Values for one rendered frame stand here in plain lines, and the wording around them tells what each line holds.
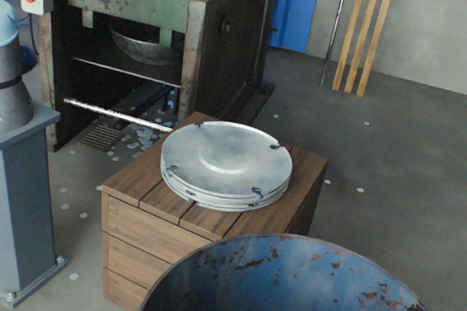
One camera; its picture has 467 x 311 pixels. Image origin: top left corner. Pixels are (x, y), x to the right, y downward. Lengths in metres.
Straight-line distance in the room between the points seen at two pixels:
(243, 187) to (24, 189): 0.47
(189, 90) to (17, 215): 0.58
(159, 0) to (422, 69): 1.72
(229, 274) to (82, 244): 0.70
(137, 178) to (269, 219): 0.29
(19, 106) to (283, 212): 0.57
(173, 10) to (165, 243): 0.68
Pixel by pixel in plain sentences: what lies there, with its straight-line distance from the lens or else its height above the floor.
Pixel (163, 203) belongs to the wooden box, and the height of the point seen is 0.35.
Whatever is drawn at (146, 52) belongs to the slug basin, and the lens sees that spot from 1.65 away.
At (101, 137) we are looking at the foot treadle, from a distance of 1.59.
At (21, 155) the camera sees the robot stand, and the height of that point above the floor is 0.39.
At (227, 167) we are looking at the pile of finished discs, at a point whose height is 0.39.
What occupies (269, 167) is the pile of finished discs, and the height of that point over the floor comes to 0.39.
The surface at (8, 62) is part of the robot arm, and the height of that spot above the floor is 0.59.
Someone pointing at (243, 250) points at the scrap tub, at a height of 0.45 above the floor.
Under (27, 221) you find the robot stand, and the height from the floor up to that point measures 0.21.
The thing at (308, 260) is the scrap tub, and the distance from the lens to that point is 0.85.
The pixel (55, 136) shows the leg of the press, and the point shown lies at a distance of 1.80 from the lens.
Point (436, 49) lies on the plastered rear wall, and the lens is 2.81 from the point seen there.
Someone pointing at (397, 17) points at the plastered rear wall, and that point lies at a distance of 2.76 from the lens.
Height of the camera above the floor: 1.01
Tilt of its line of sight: 31 degrees down
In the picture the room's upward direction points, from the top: 9 degrees clockwise
